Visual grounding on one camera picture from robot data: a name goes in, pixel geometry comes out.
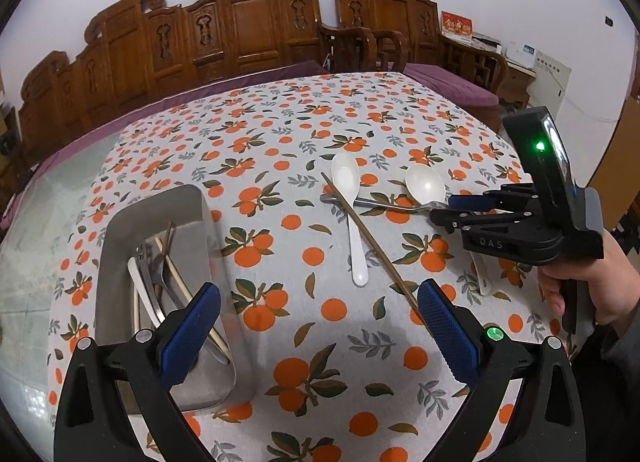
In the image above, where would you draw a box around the white round ladle spoon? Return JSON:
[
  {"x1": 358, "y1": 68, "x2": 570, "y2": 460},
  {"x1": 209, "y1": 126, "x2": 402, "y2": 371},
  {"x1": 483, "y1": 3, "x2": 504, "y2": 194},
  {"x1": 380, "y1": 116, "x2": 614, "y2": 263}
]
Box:
[{"x1": 405, "y1": 164, "x2": 496, "y2": 296}]

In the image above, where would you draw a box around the dark brown chopstick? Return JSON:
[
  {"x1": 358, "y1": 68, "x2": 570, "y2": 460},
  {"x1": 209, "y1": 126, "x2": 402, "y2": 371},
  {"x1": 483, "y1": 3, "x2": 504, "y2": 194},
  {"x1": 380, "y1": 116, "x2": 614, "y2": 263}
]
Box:
[
  {"x1": 158, "y1": 221, "x2": 175, "y2": 258},
  {"x1": 321, "y1": 173, "x2": 427, "y2": 326}
]

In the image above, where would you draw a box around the white plastic soup spoon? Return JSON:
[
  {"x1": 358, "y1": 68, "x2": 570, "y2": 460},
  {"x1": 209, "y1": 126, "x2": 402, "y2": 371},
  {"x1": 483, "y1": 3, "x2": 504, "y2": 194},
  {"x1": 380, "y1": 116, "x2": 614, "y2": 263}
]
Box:
[{"x1": 328, "y1": 152, "x2": 370, "y2": 287}]

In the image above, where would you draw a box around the metal fork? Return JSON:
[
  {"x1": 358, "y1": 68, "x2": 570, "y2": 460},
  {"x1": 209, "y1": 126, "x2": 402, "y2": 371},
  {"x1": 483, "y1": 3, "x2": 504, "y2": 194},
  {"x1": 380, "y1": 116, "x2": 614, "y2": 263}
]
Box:
[{"x1": 320, "y1": 194, "x2": 459, "y2": 214}]

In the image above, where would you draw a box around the white plastic fork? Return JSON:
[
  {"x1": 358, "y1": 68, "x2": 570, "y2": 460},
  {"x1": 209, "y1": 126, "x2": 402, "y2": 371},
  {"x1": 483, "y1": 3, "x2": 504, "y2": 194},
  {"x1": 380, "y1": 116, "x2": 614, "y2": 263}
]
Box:
[{"x1": 127, "y1": 257, "x2": 160, "y2": 327}]

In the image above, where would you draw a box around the metal spoon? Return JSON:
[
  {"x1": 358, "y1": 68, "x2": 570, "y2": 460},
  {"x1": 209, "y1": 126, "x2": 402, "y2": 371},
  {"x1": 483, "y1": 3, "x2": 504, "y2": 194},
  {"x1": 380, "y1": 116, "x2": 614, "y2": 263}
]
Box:
[{"x1": 151, "y1": 254, "x2": 229, "y2": 366}]

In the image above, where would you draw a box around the person's right hand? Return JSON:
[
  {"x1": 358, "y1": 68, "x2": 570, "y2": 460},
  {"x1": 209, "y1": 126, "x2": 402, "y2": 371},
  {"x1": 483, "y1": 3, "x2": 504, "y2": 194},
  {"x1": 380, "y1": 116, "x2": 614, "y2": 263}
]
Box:
[{"x1": 538, "y1": 230, "x2": 639, "y2": 336}]

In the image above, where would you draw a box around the wooden side table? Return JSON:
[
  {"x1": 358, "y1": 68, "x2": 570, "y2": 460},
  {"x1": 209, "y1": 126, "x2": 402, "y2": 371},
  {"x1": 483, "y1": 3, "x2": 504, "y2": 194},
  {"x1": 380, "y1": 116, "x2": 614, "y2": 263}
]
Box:
[{"x1": 496, "y1": 61, "x2": 536, "y2": 110}]

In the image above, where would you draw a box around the purple armchair cushion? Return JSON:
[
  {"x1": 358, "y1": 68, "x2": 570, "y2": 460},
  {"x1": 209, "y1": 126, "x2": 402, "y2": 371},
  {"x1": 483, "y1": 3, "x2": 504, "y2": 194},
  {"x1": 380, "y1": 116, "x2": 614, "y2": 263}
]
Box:
[{"x1": 404, "y1": 63, "x2": 499, "y2": 107}]

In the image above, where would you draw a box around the white router box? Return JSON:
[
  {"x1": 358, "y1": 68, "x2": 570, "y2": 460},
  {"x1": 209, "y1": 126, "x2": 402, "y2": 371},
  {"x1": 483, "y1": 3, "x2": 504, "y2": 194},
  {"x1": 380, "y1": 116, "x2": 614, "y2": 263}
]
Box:
[{"x1": 504, "y1": 41, "x2": 537, "y2": 70}]

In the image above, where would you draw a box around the orange print tablecloth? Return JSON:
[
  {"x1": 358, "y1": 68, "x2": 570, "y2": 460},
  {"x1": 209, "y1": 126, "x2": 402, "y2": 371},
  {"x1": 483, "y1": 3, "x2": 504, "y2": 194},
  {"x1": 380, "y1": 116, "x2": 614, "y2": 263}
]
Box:
[{"x1": 48, "y1": 73, "x2": 561, "y2": 461}]

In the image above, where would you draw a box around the red calendar card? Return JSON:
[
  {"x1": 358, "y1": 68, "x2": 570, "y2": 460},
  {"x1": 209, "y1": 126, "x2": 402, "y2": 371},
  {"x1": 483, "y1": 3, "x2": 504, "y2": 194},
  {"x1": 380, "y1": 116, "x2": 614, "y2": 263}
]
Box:
[{"x1": 442, "y1": 11, "x2": 473, "y2": 38}]

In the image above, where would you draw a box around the grey metal tray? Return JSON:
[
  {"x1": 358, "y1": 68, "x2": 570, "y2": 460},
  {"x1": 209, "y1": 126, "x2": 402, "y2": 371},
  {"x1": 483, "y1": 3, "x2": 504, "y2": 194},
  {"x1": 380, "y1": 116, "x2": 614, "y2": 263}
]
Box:
[{"x1": 93, "y1": 184, "x2": 238, "y2": 412}]

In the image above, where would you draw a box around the carved wooden armchair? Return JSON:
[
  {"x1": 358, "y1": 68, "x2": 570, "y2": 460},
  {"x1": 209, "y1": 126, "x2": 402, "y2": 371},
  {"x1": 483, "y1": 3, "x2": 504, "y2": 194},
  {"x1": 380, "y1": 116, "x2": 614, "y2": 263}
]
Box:
[{"x1": 335, "y1": 0, "x2": 508, "y2": 93}]

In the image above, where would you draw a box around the carved wooden sofa bench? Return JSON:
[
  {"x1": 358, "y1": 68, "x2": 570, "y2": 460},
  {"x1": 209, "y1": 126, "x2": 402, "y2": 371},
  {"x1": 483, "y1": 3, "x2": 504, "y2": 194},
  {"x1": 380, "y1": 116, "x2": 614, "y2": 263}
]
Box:
[{"x1": 18, "y1": 0, "x2": 328, "y2": 163}]

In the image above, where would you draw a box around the large white wall panel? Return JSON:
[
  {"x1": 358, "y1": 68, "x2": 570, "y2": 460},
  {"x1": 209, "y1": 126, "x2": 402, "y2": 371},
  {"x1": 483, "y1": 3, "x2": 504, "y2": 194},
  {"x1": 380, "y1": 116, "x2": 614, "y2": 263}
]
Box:
[{"x1": 527, "y1": 50, "x2": 572, "y2": 119}]

